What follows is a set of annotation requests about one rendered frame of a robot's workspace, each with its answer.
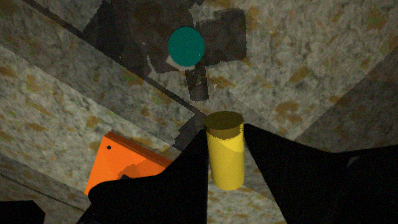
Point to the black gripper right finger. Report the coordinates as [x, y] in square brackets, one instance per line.
[309, 185]

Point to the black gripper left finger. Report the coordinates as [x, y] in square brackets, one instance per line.
[181, 189]

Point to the yellow cylinder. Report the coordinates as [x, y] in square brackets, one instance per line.
[226, 147]

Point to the dark teal circle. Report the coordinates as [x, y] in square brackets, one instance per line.
[186, 46]

